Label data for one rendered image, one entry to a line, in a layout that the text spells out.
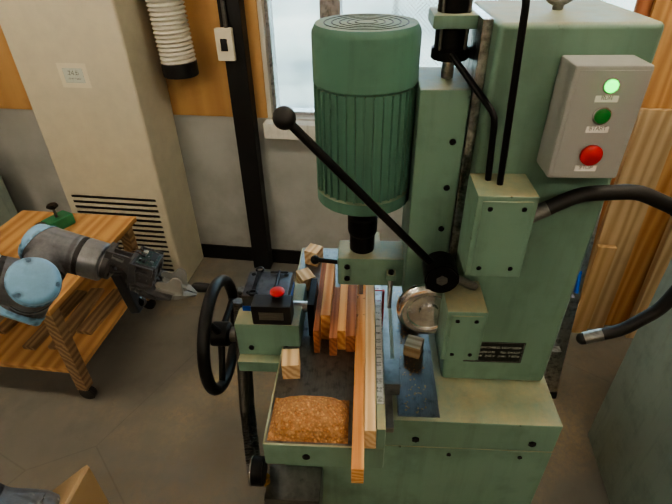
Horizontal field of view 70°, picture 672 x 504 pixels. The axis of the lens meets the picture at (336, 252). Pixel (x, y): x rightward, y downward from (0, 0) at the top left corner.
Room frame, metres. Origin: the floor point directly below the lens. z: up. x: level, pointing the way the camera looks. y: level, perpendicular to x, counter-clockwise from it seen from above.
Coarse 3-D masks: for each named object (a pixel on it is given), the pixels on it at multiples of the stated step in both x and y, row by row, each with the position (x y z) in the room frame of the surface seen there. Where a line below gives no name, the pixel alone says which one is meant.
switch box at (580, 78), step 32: (576, 64) 0.64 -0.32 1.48; (608, 64) 0.64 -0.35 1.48; (640, 64) 0.63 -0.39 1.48; (576, 96) 0.63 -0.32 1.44; (640, 96) 0.63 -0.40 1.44; (544, 128) 0.69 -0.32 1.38; (576, 128) 0.63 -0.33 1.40; (544, 160) 0.66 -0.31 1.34; (576, 160) 0.63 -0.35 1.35; (608, 160) 0.63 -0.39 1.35
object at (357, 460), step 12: (360, 324) 0.73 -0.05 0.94; (360, 336) 0.70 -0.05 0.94; (360, 348) 0.67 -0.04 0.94; (360, 360) 0.63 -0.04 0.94; (360, 372) 0.60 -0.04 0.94; (360, 384) 0.58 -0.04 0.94; (360, 396) 0.55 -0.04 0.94; (360, 408) 0.52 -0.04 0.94; (360, 420) 0.50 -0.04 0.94; (360, 432) 0.48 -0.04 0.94; (360, 444) 0.46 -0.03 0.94; (360, 456) 0.43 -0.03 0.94; (360, 468) 0.41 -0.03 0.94; (360, 480) 0.41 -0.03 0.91
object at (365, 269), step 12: (348, 240) 0.86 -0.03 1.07; (348, 252) 0.81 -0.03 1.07; (372, 252) 0.81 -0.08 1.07; (384, 252) 0.81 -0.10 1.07; (396, 252) 0.81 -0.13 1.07; (348, 264) 0.79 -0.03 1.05; (360, 264) 0.79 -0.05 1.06; (372, 264) 0.79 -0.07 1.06; (384, 264) 0.79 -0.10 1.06; (396, 264) 0.78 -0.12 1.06; (348, 276) 0.79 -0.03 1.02; (360, 276) 0.79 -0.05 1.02; (372, 276) 0.79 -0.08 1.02; (384, 276) 0.79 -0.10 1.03; (396, 276) 0.78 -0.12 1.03
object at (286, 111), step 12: (276, 108) 0.69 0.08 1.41; (288, 108) 0.69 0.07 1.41; (276, 120) 0.68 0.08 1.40; (288, 120) 0.68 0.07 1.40; (300, 132) 0.68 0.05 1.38; (312, 144) 0.68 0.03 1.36; (324, 156) 0.68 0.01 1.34; (336, 168) 0.68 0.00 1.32; (348, 180) 0.68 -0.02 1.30; (360, 192) 0.68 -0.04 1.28; (372, 204) 0.68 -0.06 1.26; (384, 216) 0.68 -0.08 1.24; (396, 228) 0.67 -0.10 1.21; (408, 240) 0.67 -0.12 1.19; (420, 252) 0.67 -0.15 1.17; (444, 252) 0.69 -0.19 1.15; (432, 264) 0.67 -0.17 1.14; (444, 264) 0.66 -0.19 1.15; (432, 276) 0.65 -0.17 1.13; (444, 276) 0.65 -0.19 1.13; (456, 276) 0.65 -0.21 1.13; (432, 288) 0.65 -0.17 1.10; (444, 288) 0.65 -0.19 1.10; (468, 288) 0.67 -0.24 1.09
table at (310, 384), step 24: (336, 264) 1.00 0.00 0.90; (312, 336) 0.74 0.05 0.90; (240, 360) 0.70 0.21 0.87; (264, 360) 0.70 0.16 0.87; (312, 360) 0.67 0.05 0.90; (336, 360) 0.67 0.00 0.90; (288, 384) 0.61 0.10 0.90; (312, 384) 0.61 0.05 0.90; (336, 384) 0.61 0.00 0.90; (288, 456) 0.48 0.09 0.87; (312, 456) 0.48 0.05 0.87; (336, 456) 0.48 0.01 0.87
